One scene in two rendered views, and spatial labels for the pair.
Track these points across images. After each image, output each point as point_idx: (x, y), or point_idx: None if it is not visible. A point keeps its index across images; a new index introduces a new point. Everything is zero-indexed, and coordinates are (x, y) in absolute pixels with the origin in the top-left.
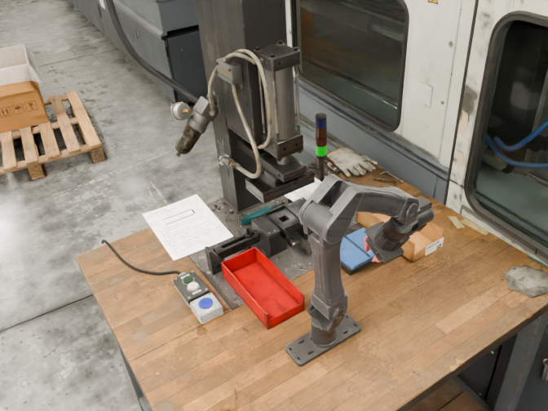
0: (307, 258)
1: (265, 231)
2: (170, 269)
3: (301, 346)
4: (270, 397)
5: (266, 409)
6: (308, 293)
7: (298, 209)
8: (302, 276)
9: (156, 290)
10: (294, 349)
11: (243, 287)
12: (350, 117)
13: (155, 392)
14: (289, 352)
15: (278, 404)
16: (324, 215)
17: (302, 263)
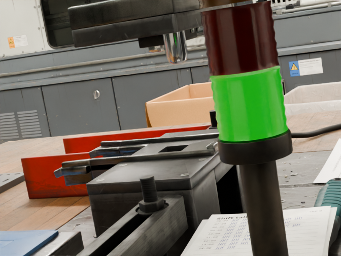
0: (88, 230)
1: (183, 132)
2: (323, 138)
3: (3, 179)
4: (17, 164)
5: (15, 161)
6: (38, 209)
7: (162, 165)
8: (72, 213)
9: (291, 131)
10: (11, 175)
11: (132, 131)
12: None
13: (147, 129)
14: (17, 172)
15: (3, 165)
16: None
17: (93, 222)
